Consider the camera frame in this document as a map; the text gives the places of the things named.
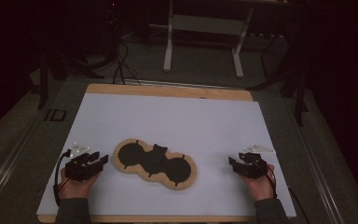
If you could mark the person's right hand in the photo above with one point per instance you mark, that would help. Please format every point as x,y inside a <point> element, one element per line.
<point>259,186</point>

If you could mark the black rectangular floor plate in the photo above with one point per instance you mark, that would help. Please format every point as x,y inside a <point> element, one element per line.
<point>55,115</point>

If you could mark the tan fleece black-lined ear warmer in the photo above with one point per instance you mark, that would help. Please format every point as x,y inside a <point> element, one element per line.
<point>130,154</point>

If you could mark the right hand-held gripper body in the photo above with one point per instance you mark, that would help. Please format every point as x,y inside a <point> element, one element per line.
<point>254,166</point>

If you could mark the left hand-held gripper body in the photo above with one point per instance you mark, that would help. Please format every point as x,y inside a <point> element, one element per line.
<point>78,170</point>

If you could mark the person's left hand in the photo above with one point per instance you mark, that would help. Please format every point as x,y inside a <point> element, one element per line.
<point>74,186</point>

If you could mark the black metal stand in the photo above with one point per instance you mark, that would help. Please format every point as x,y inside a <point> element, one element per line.
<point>295,77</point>
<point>48,74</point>

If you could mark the grey metal floor rail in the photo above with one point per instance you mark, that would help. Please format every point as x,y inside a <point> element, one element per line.
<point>317,161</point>
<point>9,161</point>

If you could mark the white table sheet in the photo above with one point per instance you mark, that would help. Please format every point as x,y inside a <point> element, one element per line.
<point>174,121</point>

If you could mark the white metal stand frame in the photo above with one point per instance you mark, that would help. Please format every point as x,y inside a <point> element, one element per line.
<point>205,26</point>

